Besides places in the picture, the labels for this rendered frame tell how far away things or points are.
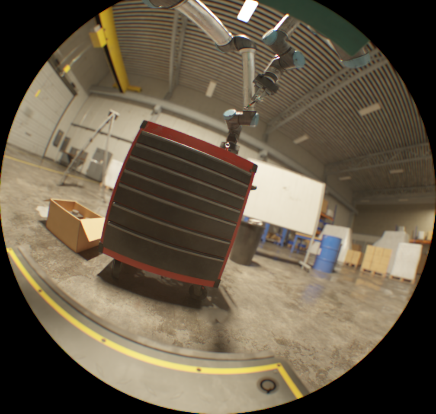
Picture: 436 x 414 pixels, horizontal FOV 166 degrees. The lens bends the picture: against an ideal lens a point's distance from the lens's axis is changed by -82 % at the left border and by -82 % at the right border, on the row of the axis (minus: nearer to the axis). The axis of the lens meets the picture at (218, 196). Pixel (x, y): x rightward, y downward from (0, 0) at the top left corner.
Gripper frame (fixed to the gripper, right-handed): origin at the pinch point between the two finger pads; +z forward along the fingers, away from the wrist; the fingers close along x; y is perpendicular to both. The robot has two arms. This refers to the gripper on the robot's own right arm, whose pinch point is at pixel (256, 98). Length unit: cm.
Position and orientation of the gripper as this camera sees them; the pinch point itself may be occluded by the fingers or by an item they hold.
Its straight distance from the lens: 83.3
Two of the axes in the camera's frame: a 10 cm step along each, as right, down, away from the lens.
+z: -5.0, 8.3, 2.5
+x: 8.6, 4.4, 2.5
